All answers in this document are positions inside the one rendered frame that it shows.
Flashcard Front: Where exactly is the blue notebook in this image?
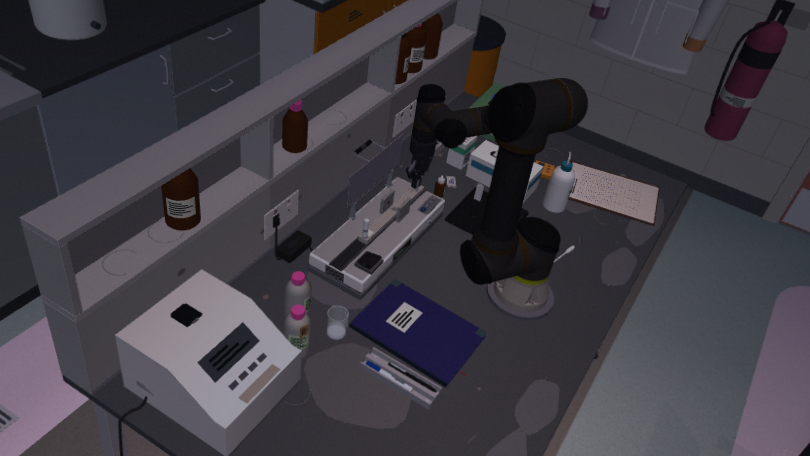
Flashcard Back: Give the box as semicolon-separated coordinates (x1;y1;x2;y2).
349;280;488;388

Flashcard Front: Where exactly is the white lab coat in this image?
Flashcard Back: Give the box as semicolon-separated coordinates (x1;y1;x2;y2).
589;0;726;76

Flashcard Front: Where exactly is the brown clipboard with paper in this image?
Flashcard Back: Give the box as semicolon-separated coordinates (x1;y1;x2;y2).
567;162;661;226

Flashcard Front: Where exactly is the translucent grey colorimeter lid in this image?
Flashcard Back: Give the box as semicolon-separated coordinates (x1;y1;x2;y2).
348;134;407;212

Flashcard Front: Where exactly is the yellow cabinet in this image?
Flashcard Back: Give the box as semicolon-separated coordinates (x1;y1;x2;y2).
313;0;409;55

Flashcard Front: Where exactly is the orange waste bin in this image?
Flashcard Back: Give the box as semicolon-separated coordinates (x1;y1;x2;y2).
463;15;508;99

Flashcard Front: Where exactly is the black mat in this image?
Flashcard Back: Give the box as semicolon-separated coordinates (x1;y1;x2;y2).
444;187;530;237

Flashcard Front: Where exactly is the round grey base plate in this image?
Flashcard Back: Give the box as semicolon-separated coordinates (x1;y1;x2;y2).
486;278;556;320

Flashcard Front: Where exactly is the white blue tissue box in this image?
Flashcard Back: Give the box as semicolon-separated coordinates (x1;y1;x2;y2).
466;139;544;204

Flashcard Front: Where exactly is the clear glass beaker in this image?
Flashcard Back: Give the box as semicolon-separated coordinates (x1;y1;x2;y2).
326;305;351;342

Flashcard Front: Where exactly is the brown bottle pink cap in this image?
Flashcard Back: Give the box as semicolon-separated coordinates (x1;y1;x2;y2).
281;100;309;154

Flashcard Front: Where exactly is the white bottle pink cap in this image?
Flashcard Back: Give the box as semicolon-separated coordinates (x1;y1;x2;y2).
284;271;313;315
283;304;312;351

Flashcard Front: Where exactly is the brown reagent bottle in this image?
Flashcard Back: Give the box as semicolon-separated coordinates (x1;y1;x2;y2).
406;23;427;75
422;12;444;61
394;34;410;86

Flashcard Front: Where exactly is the white wall socket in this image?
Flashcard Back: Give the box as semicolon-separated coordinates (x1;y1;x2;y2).
263;190;301;241
392;101;418;139

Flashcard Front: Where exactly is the white cylindrical vessel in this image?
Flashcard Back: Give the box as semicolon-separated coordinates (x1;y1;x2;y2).
27;0;108;42

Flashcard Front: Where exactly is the white benchtop instrument box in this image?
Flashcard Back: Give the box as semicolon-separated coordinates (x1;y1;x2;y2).
115;269;304;456

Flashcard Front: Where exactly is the grey bench shelf unit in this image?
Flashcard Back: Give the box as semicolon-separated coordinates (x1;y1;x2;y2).
20;0;483;394

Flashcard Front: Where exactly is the grey pen tray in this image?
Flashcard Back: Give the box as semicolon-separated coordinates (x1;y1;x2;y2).
359;346;443;410

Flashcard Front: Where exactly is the large brown labelled bottle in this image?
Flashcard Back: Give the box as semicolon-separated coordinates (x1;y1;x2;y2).
161;168;203;232

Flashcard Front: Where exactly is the black square pad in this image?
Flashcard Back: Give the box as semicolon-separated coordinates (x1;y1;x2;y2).
354;250;385;275

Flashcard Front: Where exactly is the small white green box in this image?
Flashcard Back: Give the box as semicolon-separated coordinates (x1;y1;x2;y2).
445;135;479;172

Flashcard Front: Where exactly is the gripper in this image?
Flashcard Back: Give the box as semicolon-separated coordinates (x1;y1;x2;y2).
408;135;437;191

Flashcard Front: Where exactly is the black power adapter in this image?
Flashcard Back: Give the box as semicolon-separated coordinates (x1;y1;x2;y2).
275;230;313;264

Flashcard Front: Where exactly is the grey drawer cabinet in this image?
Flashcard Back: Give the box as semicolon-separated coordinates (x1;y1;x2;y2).
0;0;267;318

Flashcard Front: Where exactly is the white wash bottle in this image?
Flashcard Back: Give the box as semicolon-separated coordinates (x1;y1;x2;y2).
542;151;577;215

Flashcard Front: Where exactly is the red fire extinguisher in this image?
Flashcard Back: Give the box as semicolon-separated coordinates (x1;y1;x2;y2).
704;1;796;142

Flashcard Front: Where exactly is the light grey shuttle bar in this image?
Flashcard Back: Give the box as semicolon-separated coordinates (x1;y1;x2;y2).
359;187;427;243

